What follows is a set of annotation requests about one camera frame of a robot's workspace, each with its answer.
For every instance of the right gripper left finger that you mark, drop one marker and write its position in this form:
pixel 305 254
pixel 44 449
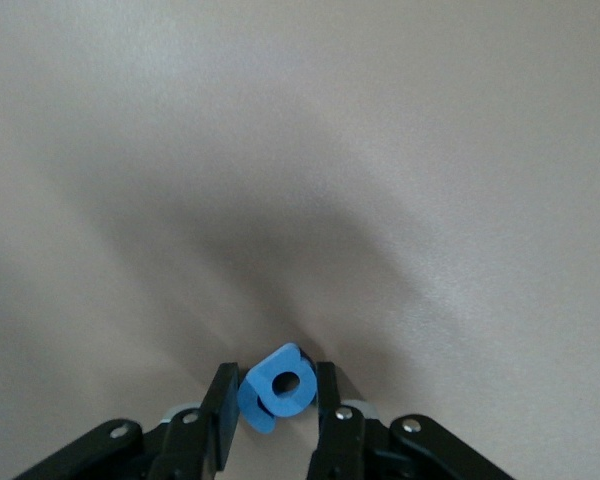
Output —
pixel 195 445

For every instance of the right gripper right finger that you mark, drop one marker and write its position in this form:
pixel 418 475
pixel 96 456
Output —
pixel 345 445

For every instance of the blue foam letter a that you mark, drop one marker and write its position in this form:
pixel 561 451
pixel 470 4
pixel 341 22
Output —
pixel 260 380

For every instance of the brown table cover sheet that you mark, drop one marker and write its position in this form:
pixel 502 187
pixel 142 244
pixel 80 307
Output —
pixel 180 150

